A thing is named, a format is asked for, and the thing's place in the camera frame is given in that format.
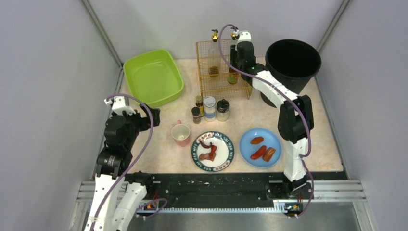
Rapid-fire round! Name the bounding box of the clear oil dispenser bottle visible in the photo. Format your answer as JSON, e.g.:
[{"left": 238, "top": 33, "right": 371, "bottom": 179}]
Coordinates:
[{"left": 230, "top": 26, "right": 240, "bottom": 41}]

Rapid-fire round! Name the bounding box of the red sauce bottle yellow cap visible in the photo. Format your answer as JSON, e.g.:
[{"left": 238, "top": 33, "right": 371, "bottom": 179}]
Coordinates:
[{"left": 227, "top": 68, "right": 239, "bottom": 84}]

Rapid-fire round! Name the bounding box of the dark sauce dispenser bottle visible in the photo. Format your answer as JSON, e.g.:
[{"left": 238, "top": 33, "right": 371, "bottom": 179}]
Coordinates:
[{"left": 208, "top": 29, "right": 220, "bottom": 77}]

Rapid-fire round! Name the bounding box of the glass jar black lid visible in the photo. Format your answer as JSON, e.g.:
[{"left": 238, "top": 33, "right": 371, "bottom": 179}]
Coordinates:
[{"left": 216, "top": 99, "right": 230, "bottom": 122}]

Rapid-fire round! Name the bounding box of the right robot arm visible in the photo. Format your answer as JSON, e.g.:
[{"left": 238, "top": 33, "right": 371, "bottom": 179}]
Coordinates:
[{"left": 229, "top": 39, "right": 321, "bottom": 191}]

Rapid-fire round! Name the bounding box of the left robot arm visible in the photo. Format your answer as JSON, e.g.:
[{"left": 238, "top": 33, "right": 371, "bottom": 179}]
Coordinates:
[{"left": 84, "top": 106, "right": 160, "bottom": 231}]

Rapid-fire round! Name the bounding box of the pink mug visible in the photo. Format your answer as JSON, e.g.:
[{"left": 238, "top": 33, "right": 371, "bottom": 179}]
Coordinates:
[{"left": 171, "top": 120, "right": 191, "bottom": 147}]

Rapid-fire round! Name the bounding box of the green plastic basin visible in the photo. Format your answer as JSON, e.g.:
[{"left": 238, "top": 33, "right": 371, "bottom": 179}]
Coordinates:
[{"left": 123, "top": 49, "right": 184, "bottom": 108}]

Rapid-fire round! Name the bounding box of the black trash bin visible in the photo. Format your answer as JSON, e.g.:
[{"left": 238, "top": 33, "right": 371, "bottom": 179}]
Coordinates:
[{"left": 263, "top": 39, "right": 322, "bottom": 94}]

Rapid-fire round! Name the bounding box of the small dark spice jar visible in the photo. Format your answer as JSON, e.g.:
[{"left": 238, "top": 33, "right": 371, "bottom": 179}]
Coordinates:
[{"left": 191, "top": 107, "right": 201, "bottom": 124}]

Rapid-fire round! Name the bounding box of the small spice bottle yellow label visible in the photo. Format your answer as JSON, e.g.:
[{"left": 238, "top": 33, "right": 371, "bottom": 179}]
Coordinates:
[{"left": 195, "top": 95, "right": 205, "bottom": 117}]

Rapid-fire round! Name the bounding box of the meat scrap on plate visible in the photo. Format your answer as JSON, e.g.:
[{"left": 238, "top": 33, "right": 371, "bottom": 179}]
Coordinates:
[{"left": 198, "top": 140, "right": 217, "bottom": 162}]

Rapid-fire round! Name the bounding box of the white plate green rim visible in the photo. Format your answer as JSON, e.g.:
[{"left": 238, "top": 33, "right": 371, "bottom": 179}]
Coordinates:
[{"left": 191, "top": 131, "right": 235, "bottom": 172}]

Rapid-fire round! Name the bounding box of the upper sausage piece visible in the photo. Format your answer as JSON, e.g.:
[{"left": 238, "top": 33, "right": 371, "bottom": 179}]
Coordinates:
[{"left": 250, "top": 136, "right": 264, "bottom": 144}]

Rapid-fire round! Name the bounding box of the blue plate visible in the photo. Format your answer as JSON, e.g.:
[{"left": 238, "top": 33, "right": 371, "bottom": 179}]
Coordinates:
[{"left": 239, "top": 128, "right": 283, "bottom": 168}]

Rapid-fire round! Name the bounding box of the red sausage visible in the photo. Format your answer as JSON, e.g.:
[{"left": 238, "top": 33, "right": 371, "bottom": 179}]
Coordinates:
[{"left": 250, "top": 145, "right": 267, "bottom": 160}]

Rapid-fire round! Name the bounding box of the brown sausage piece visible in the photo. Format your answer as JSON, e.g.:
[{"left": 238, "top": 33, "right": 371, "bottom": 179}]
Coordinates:
[{"left": 262, "top": 147, "right": 276, "bottom": 162}]

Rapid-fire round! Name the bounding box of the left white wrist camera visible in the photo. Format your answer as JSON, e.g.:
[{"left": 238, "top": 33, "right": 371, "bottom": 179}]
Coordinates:
[{"left": 104, "top": 96, "right": 137, "bottom": 116}]

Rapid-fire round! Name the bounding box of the gold wire rack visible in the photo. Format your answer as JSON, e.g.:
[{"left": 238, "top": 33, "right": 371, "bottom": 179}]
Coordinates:
[{"left": 196, "top": 39, "right": 252, "bottom": 100}]

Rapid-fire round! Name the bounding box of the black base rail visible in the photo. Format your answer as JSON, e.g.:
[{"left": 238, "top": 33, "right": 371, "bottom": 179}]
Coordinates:
[{"left": 144, "top": 172, "right": 346, "bottom": 209}]

